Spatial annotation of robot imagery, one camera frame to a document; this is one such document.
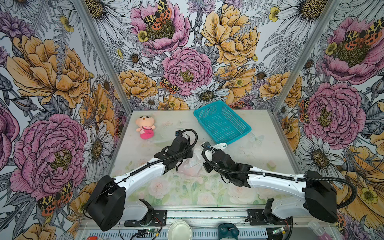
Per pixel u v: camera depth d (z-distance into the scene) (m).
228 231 0.64
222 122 1.16
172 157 0.58
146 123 1.06
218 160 0.58
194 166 0.81
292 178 0.45
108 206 0.41
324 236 0.68
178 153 0.59
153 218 0.73
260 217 0.74
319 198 0.42
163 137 1.05
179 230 0.72
